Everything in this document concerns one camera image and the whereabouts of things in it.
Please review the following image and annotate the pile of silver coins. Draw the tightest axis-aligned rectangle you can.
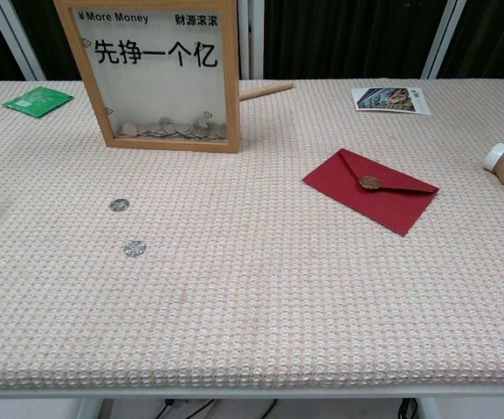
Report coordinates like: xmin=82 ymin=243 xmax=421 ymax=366
xmin=118 ymin=115 xmax=229 ymax=141

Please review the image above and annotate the wooden frame coin bank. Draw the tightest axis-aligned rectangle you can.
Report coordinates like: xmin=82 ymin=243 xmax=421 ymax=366
xmin=52 ymin=0 xmax=240 ymax=155

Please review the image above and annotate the pink white woven tablecloth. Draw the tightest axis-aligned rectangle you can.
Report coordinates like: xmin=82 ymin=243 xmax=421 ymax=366
xmin=0 ymin=78 xmax=504 ymax=392

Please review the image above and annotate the wooden stick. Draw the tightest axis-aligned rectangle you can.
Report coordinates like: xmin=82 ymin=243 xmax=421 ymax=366
xmin=238 ymin=81 xmax=295 ymax=102

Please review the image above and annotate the red envelope with wax seal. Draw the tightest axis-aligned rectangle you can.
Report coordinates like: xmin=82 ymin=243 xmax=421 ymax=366
xmin=301 ymin=148 xmax=441 ymax=237

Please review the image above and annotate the photo postcard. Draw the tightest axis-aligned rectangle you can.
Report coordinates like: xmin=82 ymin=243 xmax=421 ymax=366
xmin=350 ymin=86 xmax=432 ymax=116

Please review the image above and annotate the green foil packet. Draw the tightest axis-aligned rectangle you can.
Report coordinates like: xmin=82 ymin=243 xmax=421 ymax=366
xmin=2 ymin=86 xmax=75 ymax=119

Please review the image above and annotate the white partition post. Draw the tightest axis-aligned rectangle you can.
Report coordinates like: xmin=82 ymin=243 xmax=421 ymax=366
xmin=236 ymin=0 xmax=265 ymax=80
xmin=421 ymin=0 xmax=470 ymax=80
xmin=0 ymin=0 xmax=46 ymax=82

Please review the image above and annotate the white table frame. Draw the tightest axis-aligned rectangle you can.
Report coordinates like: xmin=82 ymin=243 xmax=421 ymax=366
xmin=0 ymin=386 xmax=504 ymax=419

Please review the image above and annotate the black cable bundle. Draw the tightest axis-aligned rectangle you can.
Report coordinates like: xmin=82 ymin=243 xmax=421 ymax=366
xmin=153 ymin=397 xmax=279 ymax=419
xmin=397 ymin=397 xmax=419 ymax=419

